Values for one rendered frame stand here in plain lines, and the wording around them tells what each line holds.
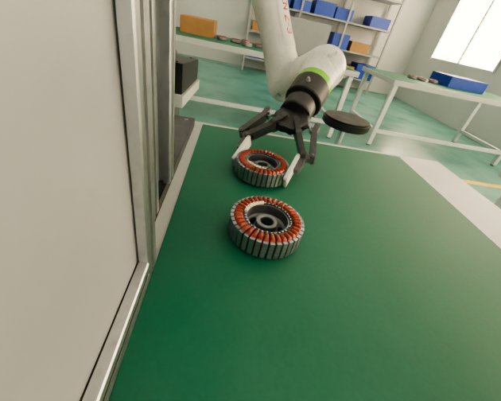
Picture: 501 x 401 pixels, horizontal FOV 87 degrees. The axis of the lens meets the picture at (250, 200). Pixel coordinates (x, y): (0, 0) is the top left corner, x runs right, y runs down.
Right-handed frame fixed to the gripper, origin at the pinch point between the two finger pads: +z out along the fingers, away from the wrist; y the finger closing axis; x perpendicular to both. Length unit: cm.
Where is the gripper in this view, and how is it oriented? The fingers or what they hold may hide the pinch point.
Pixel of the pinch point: (262, 165)
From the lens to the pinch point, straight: 55.7
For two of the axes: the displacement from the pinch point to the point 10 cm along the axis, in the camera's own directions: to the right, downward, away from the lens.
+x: -0.7, -4.8, -8.8
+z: -4.8, 7.9, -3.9
